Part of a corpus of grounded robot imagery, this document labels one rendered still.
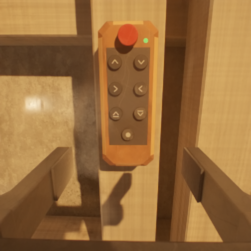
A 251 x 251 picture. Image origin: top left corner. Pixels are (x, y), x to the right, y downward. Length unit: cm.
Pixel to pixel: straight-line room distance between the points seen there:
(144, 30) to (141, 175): 21
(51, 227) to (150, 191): 38
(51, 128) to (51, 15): 28
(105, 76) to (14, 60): 36
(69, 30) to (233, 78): 29
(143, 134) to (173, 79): 27
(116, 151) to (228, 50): 21
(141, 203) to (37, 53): 42
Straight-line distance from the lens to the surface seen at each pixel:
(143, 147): 23
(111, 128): 22
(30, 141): 56
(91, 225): 61
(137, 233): 38
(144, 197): 33
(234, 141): 32
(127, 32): 21
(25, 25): 42
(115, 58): 21
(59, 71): 49
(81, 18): 39
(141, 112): 21
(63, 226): 62
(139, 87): 21
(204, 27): 30
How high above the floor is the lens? 46
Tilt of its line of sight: 75 degrees down
